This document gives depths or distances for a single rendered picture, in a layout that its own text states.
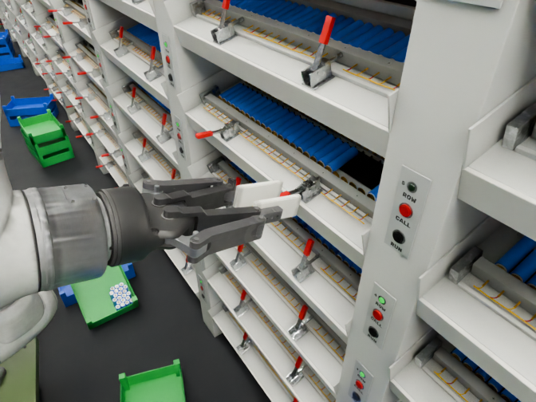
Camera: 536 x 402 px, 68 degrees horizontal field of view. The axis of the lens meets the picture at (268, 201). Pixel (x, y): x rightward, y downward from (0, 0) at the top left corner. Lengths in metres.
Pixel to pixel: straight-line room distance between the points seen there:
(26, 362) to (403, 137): 1.30
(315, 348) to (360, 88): 0.61
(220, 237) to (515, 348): 0.36
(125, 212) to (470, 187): 0.34
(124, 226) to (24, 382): 1.12
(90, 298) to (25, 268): 1.47
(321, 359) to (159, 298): 0.99
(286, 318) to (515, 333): 0.58
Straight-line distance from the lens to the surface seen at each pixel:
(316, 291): 0.81
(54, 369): 1.74
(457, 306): 0.58
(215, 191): 0.47
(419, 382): 0.74
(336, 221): 0.65
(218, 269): 1.38
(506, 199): 0.44
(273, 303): 1.04
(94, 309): 1.81
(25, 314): 1.29
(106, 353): 1.70
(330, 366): 0.95
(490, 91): 0.42
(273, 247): 0.89
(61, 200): 0.37
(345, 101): 0.55
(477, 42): 0.42
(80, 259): 0.37
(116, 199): 0.39
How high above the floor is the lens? 1.35
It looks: 37 degrees down
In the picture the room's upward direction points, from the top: straight up
